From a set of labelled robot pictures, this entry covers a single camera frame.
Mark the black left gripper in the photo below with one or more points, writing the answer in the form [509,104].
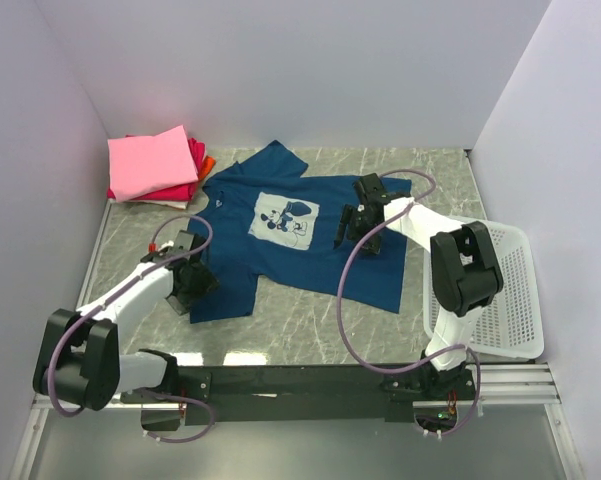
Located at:
[206,282]

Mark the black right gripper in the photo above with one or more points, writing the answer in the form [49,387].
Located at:
[348,212]

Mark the blue Mickey t-shirt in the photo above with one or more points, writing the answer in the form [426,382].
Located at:
[268,218]

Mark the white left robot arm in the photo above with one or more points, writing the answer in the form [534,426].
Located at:
[79,360]

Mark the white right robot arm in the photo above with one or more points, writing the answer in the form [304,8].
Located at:
[465,271]

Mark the folded white t-shirt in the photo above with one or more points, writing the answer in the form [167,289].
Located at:
[178,205]

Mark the folded orange t-shirt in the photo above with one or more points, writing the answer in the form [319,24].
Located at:
[205,167]

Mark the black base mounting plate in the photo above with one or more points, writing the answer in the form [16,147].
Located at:
[197,413]

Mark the folded light pink t-shirt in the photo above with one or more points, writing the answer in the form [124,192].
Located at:
[150,160]

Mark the white plastic laundry basket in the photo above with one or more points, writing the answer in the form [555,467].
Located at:
[511,325]

